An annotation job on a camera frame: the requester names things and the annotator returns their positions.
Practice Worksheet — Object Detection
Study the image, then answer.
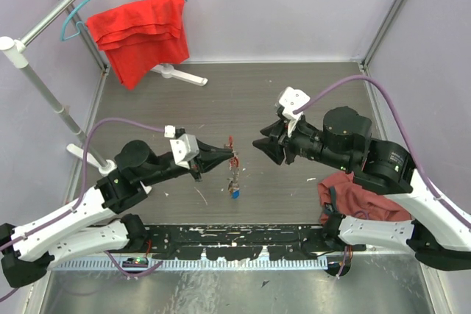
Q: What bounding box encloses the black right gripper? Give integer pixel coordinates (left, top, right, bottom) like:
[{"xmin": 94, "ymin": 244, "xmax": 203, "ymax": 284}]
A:
[{"xmin": 250, "ymin": 108, "xmax": 350, "ymax": 171}]

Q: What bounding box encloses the metal key organizer red handle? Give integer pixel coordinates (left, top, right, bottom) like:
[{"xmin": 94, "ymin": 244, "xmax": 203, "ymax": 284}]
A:
[{"xmin": 222, "ymin": 135, "xmax": 244, "ymax": 193}]

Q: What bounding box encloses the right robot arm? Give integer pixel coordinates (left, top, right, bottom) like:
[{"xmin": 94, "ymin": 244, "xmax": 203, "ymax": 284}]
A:
[{"xmin": 252, "ymin": 107, "xmax": 470, "ymax": 271}]

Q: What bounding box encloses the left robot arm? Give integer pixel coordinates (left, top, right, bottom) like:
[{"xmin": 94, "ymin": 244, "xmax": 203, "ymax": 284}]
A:
[{"xmin": 1, "ymin": 135, "xmax": 234, "ymax": 288}]

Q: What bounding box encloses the blue key tag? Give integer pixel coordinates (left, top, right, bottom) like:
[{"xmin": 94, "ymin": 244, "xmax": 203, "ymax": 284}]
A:
[{"xmin": 231, "ymin": 189, "xmax": 240, "ymax": 199}]

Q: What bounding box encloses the crumpled maroon shirt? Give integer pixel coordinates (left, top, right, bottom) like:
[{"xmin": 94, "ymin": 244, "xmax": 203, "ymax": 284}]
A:
[{"xmin": 317, "ymin": 171, "xmax": 412, "ymax": 224}]

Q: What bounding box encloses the red cloth on hanger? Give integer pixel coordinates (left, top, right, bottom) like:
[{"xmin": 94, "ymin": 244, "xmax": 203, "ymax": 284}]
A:
[{"xmin": 86, "ymin": 0, "xmax": 189, "ymax": 90}]

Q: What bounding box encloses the white clothes rack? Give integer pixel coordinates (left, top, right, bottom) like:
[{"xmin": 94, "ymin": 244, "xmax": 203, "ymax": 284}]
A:
[{"xmin": 0, "ymin": 0, "xmax": 208, "ymax": 196}]

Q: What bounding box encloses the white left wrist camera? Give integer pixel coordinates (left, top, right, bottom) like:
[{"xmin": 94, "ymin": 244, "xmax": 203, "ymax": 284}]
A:
[{"xmin": 164, "ymin": 125, "xmax": 199, "ymax": 169}]

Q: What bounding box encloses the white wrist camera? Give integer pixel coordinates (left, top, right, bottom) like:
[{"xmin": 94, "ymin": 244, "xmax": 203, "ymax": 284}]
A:
[
  {"xmin": 164, "ymin": 125, "xmax": 199, "ymax": 169},
  {"xmin": 275, "ymin": 87, "xmax": 311, "ymax": 138}
]

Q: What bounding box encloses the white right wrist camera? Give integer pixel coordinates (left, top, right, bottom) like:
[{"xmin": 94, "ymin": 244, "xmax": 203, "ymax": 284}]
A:
[{"xmin": 275, "ymin": 87, "xmax": 311, "ymax": 138}]

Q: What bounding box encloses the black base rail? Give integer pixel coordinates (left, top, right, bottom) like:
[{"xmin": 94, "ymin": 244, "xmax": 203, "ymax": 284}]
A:
[{"xmin": 135, "ymin": 224, "xmax": 343, "ymax": 261}]

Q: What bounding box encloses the slotted cable duct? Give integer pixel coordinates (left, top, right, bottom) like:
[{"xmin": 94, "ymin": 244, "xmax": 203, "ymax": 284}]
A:
[{"xmin": 54, "ymin": 256, "xmax": 328, "ymax": 271}]

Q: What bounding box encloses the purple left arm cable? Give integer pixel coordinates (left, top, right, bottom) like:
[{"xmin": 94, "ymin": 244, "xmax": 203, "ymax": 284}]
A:
[{"xmin": 0, "ymin": 118, "xmax": 169, "ymax": 302}]

